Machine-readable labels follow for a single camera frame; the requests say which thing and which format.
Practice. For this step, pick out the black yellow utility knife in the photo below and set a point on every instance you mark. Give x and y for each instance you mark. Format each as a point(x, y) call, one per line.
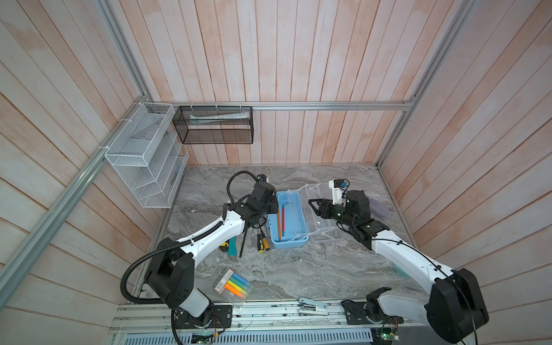
point(225, 247)

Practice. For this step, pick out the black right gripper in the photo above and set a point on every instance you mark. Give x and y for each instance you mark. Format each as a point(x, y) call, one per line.
point(324, 205)

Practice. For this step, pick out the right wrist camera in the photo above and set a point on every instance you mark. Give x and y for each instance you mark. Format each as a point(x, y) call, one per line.
point(338, 189)

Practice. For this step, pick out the black mesh wall basket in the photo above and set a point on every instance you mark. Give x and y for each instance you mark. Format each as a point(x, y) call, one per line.
point(214, 125)

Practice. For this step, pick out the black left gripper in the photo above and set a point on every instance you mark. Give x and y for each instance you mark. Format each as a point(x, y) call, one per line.
point(274, 208)

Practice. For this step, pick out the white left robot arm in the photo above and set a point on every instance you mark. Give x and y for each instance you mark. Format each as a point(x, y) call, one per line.
point(171, 271)

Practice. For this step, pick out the light blue tool box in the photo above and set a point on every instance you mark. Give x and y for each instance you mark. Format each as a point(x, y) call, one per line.
point(296, 231)

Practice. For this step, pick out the black hex key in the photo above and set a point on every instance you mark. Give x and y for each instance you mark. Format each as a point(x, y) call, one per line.
point(244, 238)

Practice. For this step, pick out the lilac fabric glasses case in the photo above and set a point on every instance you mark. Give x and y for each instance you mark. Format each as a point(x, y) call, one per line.
point(379, 209)

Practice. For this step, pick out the teal alarm clock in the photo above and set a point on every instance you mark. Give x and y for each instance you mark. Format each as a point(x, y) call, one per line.
point(400, 271)

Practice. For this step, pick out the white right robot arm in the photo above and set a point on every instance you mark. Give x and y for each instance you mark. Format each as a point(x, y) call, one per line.
point(455, 307)

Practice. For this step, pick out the highlighter pack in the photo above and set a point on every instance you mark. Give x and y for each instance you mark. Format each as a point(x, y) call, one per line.
point(228, 285)

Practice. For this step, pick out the white wire mesh shelf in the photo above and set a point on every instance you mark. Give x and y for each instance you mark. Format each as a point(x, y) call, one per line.
point(147, 155)

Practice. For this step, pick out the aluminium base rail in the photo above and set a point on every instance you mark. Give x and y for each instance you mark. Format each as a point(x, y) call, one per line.
point(251, 316)

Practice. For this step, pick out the teal handled tool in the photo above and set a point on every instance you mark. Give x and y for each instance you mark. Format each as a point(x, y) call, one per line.
point(232, 249)

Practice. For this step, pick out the white stapler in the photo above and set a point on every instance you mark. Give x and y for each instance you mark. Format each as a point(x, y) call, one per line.
point(308, 307)

